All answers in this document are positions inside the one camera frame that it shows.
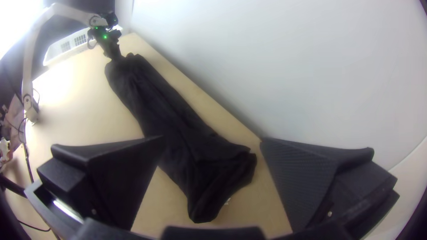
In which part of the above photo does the black t-shirt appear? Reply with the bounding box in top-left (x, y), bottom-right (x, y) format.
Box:
top-left (104, 52), bottom-right (258, 224)

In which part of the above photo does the white laundry basket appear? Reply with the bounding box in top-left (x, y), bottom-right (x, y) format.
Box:
top-left (42, 26), bottom-right (124, 67)

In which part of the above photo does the black cable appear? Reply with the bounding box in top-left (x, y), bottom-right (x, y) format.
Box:
top-left (18, 88), bottom-right (41, 184)

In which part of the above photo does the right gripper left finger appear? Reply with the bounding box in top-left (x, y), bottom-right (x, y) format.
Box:
top-left (36, 135), bottom-right (166, 231)

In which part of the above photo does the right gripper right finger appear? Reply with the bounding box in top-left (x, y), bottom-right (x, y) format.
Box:
top-left (260, 136), bottom-right (400, 234)

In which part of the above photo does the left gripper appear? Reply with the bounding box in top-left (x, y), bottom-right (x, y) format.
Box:
top-left (99, 29), bottom-right (123, 61)

